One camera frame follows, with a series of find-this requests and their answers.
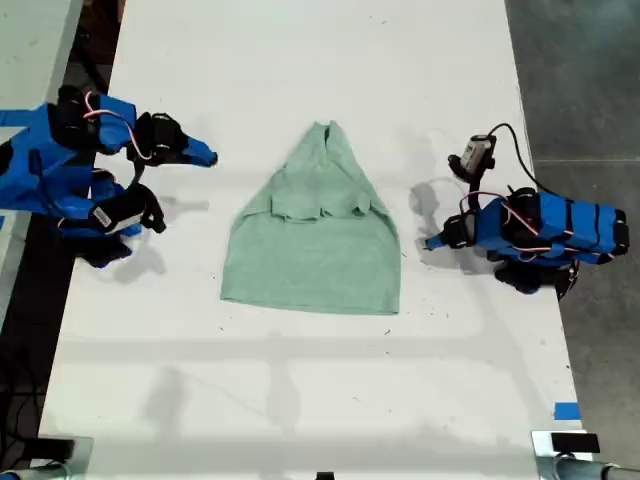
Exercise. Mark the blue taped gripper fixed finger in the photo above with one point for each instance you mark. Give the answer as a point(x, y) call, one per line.
point(192, 159)
point(447, 243)

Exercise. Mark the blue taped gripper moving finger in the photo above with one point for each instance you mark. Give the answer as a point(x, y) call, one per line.
point(442, 234)
point(195, 146)

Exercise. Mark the pale green T-shirt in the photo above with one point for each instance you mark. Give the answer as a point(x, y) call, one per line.
point(310, 260)

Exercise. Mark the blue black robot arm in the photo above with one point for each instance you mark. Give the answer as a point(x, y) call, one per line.
point(565, 225)
point(45, 165)

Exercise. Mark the short blue tape strip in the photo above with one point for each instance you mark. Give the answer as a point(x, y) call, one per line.
point(567, 411)

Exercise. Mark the black clamp block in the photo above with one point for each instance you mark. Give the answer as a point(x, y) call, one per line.
point(575, 443)
point(55, 447)

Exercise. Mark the grey metal pipe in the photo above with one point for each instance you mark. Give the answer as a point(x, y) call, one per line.
point(580, 470)
point(35, 472)

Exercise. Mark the small black box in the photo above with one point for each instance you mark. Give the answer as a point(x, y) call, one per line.
point(325, 476)

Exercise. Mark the black camera stalk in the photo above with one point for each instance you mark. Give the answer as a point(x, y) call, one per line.
point(475, 192)

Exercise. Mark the black silver camera box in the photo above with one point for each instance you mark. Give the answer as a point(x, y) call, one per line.
point(474, 152)

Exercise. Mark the black camera box white label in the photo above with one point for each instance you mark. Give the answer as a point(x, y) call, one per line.
point(120, 212)

